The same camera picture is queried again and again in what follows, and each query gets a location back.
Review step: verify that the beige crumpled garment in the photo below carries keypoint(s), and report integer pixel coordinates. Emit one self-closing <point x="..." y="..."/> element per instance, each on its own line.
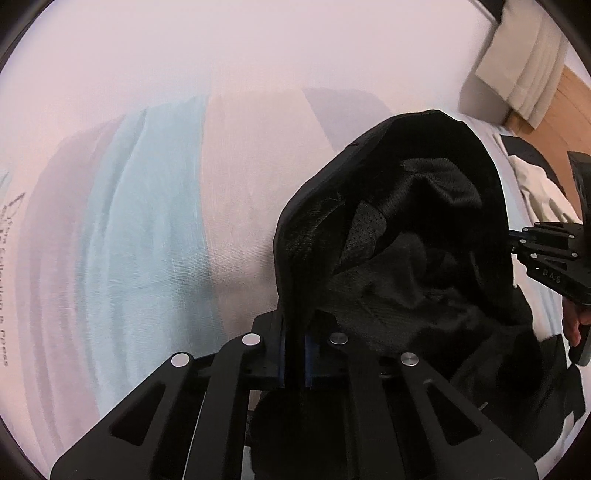
<point x="545" y="189"/>

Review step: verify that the beige curtain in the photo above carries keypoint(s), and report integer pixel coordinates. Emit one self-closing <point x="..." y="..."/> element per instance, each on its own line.
<point x="521" y="60"/>

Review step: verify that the person's right hand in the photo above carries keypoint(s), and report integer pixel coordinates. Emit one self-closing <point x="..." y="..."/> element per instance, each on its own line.
<point x="575" y="323"/>

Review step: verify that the white and black hooded jacket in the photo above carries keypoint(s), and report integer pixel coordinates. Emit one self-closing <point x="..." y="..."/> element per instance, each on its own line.
<point x="415" y="230"/>

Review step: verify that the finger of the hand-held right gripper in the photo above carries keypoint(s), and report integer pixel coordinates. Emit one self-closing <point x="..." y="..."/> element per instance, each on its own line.
<point x="549" y="235"/>
<point x="547" y="261"/>

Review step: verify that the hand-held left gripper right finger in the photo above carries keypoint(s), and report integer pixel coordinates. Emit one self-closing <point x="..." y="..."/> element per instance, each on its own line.
<point x="310" y="364"/>

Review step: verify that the wooden headboard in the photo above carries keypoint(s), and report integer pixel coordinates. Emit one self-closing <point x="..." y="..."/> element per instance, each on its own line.
<point x="568" y="115"/>

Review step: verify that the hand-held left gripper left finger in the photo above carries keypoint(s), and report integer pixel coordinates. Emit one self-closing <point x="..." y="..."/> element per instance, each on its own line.
<point x="277" y="364"/>

